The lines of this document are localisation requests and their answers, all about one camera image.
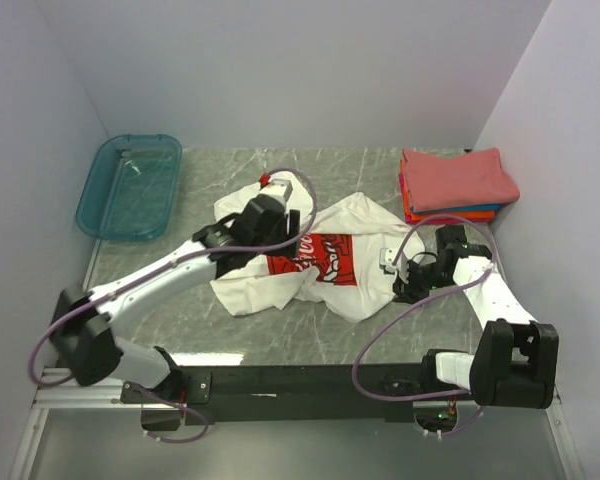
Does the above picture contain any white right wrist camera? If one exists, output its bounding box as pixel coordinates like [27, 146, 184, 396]
[379, 248, 408, 274]

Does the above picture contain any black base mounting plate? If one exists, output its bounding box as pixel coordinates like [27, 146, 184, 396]
[120, 359, 470, 431]

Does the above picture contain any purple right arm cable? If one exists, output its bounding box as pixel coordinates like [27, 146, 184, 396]
[352, 212, 501, 438]

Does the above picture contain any blue folded t shirt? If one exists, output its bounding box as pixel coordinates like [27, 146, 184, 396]
[408, 204, 501, 215]

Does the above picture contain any white t shirt red print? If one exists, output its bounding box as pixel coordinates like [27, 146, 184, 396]
[211, 192, 424, 323]

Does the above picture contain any teal plastic bin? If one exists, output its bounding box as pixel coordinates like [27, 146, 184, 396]
[75, 134, 182, 242]

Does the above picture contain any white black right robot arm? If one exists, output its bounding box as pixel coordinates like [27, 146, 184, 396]
[380, 225, 559, 409]

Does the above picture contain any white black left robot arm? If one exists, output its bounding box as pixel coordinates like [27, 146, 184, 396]
[50, 194, 301, 402]

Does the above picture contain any aluminium rail frame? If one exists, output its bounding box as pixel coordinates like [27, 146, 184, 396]
[9, 379, 585, 479]

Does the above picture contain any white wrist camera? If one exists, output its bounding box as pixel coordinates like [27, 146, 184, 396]
[259, 173, 293, 206]
[379, 248, 408, 274]

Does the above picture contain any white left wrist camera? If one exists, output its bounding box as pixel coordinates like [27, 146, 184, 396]
[259, 173, 293, 206]

